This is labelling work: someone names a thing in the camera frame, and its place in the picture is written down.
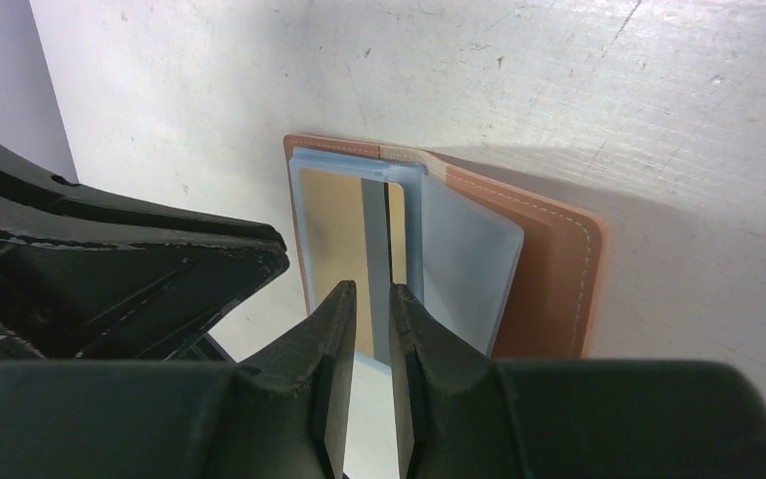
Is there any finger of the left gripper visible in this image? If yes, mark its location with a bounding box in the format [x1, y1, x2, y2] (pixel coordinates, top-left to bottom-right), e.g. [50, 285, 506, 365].
[0, 145, 289, 361]

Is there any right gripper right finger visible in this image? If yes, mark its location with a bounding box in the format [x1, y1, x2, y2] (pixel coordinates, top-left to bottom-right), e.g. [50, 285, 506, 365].
[389, 284, 766, 478]

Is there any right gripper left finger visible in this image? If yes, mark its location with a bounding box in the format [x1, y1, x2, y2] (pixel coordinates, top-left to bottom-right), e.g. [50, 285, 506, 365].
[0, 280, 357, 478]

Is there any brown leather card holder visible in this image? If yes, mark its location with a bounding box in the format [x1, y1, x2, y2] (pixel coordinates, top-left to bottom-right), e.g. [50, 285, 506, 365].
[283, 134, 606, 358]

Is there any gold credit card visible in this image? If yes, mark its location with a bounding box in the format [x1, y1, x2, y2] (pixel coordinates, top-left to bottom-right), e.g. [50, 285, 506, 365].
[299, 169, 407, 365]

